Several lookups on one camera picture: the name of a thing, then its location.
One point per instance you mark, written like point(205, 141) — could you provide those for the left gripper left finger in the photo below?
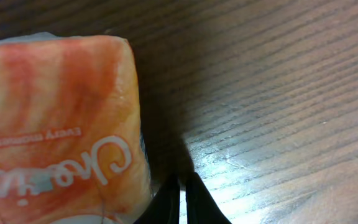
point(165, 206)

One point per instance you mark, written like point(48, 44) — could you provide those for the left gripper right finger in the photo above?
point(200, 206)

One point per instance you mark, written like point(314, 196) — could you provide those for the small orange tissue pack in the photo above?
point(70, 142)

